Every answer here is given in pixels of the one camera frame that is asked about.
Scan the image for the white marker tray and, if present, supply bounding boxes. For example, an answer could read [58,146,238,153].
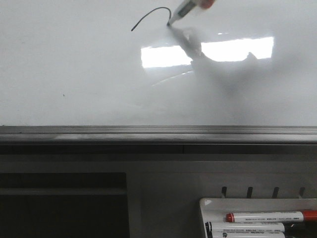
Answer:
[199,198,317,238]

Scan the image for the red capped whiteboard marker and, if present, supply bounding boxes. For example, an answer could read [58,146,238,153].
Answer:
[225,210,317,223]

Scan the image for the black capped whiteboard marker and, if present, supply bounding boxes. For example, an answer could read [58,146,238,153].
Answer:
[205,222,285,233]

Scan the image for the white whiteboard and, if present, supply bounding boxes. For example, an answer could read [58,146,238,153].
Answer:
[0,0,317,144]

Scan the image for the black whiteboard marker with magnet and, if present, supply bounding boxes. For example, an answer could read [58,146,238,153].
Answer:
[167,0,215,26]

